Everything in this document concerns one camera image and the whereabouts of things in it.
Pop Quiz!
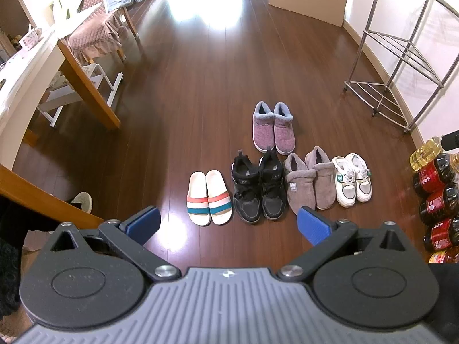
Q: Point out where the fuzzy pale slipper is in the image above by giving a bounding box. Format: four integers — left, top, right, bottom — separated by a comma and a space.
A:
70, 191, 94, 215

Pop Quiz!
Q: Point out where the chair with pink quilted cover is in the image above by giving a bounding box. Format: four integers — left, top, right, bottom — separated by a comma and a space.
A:
68, 0, 139, 63

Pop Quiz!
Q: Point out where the black fuzzy cloth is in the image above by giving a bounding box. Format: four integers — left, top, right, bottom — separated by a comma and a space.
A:
0, 195, 29, 318

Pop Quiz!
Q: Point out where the white sneaker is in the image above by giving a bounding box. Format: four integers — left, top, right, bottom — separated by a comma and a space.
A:
332, 156, 359, 208
346, 153, 374, 202

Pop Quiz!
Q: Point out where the grey plush boot with tag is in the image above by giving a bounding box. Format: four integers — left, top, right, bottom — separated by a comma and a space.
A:
283, 153, 318, 216

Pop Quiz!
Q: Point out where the metal corner rack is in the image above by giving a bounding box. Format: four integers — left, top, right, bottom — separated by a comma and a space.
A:
343, 0, 459, 133

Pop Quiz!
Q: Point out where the black sneaker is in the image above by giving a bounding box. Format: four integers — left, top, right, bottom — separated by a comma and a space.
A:
258, 150, 287, 221
231, 153, 262, 223

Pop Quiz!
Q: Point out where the patterned white mug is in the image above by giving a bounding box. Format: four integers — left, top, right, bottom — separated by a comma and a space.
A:
19, 24, 44, 49

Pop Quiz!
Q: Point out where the yellow oil bottle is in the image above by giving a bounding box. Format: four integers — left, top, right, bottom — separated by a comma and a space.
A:
410, 137, 445, 171

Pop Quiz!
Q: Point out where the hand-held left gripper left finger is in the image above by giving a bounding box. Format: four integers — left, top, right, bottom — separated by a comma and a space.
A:
42, 206, 182, 283

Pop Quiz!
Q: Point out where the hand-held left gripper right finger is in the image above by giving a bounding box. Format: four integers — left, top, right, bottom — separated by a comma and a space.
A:
276, 206, 418, 283

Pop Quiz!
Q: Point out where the white step stool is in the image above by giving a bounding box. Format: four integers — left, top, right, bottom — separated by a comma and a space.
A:
36, 62, 124, 128

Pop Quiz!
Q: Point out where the purple knit ankle boot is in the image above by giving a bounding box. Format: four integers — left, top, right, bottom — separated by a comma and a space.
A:
273, 102, 296, 155
253, 101, 277, 152

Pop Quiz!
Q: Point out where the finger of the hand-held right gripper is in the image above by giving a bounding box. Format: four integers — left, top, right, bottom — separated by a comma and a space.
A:
440, 132, 459, 152

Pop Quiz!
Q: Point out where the white-topped wooden table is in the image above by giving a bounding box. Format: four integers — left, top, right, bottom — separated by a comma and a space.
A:
0, 2, 120, 167

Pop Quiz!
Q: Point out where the grey plush ankle boot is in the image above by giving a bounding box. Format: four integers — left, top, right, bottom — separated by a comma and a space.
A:
305, 146, 338, 210

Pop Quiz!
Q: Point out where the wooden furniture board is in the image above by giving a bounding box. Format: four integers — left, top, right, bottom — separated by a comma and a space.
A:
0, 165, 105, 239

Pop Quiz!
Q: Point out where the striped slide sandal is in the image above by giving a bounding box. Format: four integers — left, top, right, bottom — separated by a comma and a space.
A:
205, 169, 234, 226
186, 171, 211, 226

